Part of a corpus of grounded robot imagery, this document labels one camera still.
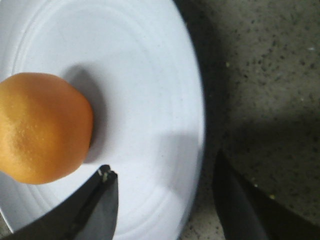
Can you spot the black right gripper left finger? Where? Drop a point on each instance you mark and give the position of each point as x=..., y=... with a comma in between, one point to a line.
x=90, y=213

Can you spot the orange fruit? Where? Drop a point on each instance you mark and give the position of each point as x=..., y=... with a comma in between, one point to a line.
x=45, y=128

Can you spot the light blue plate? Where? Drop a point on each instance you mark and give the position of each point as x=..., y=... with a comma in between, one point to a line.
x=135, y=62

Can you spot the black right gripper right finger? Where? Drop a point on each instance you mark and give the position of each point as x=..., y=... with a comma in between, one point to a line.
x=246, y=213

